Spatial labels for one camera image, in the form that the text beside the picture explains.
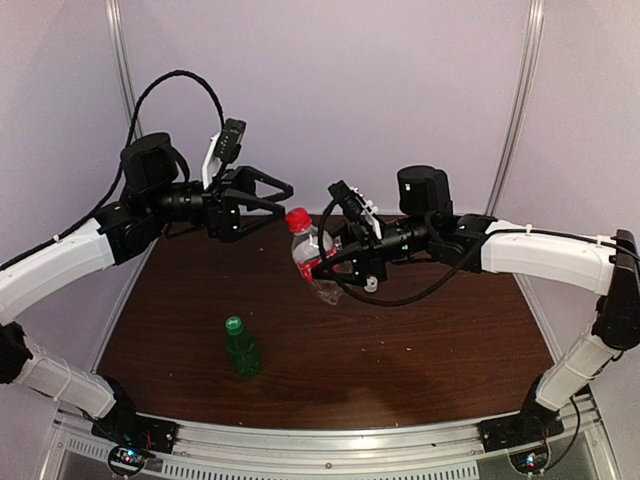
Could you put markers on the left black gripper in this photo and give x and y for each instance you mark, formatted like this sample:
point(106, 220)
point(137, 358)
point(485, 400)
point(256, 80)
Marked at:
point(223, 199)

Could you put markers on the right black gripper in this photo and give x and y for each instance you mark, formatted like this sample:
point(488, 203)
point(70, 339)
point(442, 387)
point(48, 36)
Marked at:
point(365, 248)

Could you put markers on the white bottle cap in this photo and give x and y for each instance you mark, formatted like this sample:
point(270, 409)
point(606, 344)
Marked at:
point(371, 285)

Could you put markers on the red label cola bottle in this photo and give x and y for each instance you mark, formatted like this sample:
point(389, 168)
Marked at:
point(305, 255)

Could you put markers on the green bottle cap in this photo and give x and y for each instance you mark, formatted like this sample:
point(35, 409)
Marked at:
point(234, 326)

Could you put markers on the green plastic bottle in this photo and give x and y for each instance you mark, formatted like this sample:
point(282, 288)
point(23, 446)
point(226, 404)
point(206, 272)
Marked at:
point(243, 352)

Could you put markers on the red bottle cap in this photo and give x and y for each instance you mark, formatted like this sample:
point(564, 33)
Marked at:
point(298, 220)

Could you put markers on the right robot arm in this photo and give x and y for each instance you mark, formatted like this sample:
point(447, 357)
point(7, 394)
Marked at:
point(606, 266)

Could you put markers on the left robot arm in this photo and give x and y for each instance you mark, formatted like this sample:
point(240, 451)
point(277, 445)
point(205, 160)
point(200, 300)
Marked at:
point(158, 192)

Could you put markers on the right circuit board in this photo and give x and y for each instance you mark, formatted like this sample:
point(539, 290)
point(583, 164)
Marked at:
point(530, 461)

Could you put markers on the circuit board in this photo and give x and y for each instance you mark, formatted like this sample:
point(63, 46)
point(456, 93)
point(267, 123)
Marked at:
point(530, 461)
point(125, 461)

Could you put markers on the left circuit board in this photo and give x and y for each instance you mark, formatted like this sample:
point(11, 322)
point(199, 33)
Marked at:
point(125, 461)

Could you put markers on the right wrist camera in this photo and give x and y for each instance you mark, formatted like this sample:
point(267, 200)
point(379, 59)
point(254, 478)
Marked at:
point(356, 207)

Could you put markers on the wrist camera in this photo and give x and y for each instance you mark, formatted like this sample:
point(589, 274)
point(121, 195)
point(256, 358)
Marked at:
point(356, 207)
point(223, 150)

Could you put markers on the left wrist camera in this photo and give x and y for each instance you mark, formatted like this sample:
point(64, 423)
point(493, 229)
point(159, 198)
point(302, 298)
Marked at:
point(223, 150)

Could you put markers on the left corner aluminium post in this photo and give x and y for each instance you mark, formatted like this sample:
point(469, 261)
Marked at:
point(120, 53)

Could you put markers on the corner aluminium post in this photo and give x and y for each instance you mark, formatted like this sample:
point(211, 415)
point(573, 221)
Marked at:
point(120, 53)
point(529, 59)

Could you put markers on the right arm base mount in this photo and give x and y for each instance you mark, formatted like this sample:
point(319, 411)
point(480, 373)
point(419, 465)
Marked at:
point(533, 423)

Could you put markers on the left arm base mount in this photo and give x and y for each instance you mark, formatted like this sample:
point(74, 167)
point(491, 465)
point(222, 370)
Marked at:
point(123, 425)

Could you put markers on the aluminium front rail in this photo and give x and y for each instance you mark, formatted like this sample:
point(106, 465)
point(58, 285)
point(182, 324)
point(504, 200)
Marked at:
point(450, 450)

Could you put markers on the right corner aluminium post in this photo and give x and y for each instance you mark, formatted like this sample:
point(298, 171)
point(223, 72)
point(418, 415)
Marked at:
point(529, 59)

